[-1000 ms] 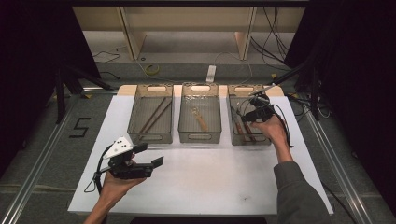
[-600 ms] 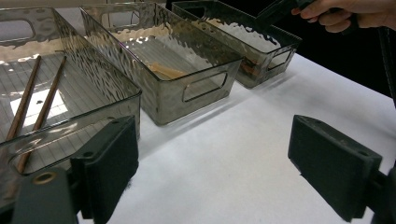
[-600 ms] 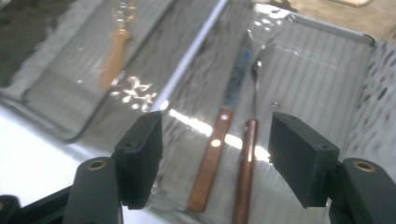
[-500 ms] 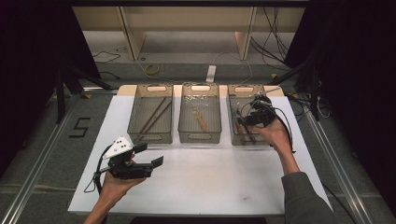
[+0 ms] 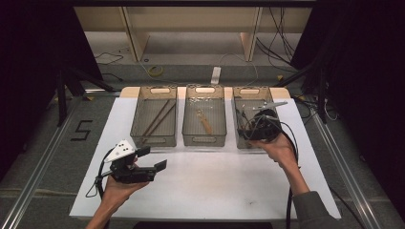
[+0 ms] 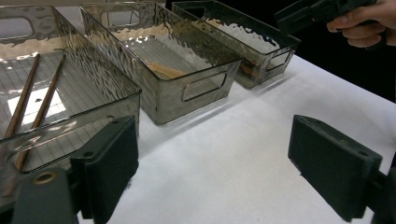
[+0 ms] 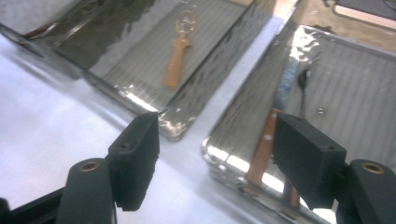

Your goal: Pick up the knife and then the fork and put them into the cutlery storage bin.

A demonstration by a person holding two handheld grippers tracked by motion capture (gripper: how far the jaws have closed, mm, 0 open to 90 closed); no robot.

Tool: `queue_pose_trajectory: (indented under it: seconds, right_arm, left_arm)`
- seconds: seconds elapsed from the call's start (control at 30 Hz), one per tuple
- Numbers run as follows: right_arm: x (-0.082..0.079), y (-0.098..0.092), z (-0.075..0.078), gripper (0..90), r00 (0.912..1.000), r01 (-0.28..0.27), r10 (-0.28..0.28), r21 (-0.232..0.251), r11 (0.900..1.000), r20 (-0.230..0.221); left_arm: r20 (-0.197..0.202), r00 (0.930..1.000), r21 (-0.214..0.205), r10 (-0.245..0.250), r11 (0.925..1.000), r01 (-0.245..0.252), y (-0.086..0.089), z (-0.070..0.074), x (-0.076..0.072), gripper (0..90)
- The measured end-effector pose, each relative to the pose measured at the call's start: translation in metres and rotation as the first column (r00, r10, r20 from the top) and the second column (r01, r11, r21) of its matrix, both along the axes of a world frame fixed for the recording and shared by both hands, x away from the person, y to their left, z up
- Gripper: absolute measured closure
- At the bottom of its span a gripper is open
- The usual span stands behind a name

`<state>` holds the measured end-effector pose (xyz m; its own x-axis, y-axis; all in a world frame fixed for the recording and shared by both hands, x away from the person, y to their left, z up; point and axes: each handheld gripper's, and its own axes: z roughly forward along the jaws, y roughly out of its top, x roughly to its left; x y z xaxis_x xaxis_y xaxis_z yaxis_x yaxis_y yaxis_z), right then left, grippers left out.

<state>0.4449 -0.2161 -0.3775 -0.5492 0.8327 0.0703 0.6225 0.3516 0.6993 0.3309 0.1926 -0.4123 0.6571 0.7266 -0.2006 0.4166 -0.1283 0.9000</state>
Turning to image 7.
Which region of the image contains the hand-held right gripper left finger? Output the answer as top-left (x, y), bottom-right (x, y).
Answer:
top-left (107, 111), bottom-right (161, 212)

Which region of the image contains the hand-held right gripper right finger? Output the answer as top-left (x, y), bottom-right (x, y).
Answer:
top-left (272, 112), bottom-right (347, 211)

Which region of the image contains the wooden-handled table knife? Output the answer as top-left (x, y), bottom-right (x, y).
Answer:
top-left (242, 55), bottom-right (303, 209)

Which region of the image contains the transparent grey plastic bin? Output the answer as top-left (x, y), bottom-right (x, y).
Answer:
top-left (46, 0), bottom-right (301, 143)
top-left (0, 0), bottom-right (104, 80)
top-left (201, 24), bottom-right (396, 224)

